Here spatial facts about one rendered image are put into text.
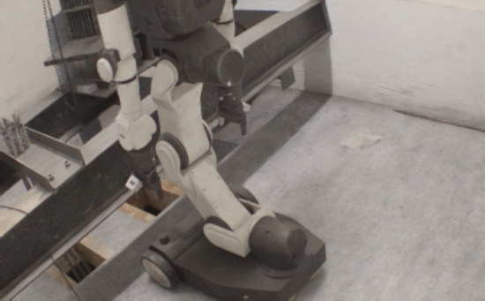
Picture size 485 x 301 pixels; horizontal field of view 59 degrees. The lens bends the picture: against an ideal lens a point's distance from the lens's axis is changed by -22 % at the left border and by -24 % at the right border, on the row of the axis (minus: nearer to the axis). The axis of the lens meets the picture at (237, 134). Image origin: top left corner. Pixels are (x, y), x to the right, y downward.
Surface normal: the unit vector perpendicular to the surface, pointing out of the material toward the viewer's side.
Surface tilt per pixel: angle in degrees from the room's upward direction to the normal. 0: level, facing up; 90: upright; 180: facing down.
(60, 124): 90
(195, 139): 86
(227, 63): 90
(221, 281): 0
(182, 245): 45
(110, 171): 90
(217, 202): 60
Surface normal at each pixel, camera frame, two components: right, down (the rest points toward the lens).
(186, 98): 0.76, 0.33
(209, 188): 0.54, -0.26
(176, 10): -0.64, 0.50
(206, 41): 0.37, -0.47
